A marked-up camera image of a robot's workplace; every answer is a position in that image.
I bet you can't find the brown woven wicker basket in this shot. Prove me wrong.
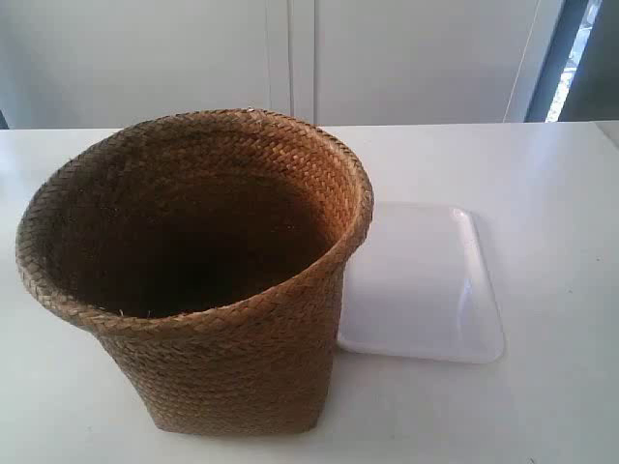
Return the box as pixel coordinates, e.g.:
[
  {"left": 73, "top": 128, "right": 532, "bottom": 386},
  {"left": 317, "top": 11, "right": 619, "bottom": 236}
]
[{"left": 15, "top": 108, "right": 373, "bottom": 435}]

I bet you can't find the white plastic tray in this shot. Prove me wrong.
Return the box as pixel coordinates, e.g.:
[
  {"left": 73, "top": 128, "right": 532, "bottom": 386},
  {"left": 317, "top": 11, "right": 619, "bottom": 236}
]
[{"left": 338, "top": 202, "right": 505, "bottom": 364}]

